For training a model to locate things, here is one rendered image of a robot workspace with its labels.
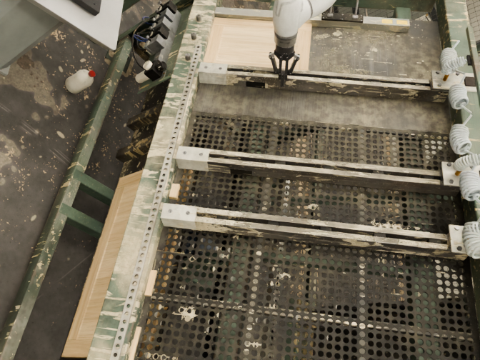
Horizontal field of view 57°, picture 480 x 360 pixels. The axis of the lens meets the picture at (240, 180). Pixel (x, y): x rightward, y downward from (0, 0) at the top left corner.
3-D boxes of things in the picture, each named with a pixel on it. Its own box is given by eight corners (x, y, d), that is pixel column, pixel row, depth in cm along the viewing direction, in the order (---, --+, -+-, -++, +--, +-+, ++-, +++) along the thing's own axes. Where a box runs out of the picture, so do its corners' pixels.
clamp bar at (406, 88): (203, 70, 208) (196, 28, 187) (468, 91, 196) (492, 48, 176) (198, 86, 203) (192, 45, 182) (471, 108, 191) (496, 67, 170)
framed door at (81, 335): (123, 179, 237) (119, 177, 236) (198, 153, 205) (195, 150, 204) (65, 358, 191) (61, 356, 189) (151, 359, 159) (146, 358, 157)
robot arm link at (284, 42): (297, 38, 167) (296, 51, 172) (298, 22, 172) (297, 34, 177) (273, 36, 168) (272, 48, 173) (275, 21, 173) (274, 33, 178)
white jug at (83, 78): (67, 73, 254) (88, 61, 243) (82, 84, 261) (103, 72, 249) (61, 86, 249) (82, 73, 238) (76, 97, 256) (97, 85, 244)
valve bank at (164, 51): (141, 6, 231) (173, -17, 218) (161, 25, 240) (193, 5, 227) (114, 76, 206) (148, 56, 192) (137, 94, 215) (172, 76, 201)
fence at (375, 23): (216, 13, 229) (216, 6, 225) (406, 26, 219) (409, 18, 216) (215, 19, 226) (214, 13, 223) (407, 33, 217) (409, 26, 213)
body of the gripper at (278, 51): (273, 47, 173) (272, 65, 181) (295, 48, 172) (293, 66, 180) (275, 33, 177) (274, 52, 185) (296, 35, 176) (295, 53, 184)
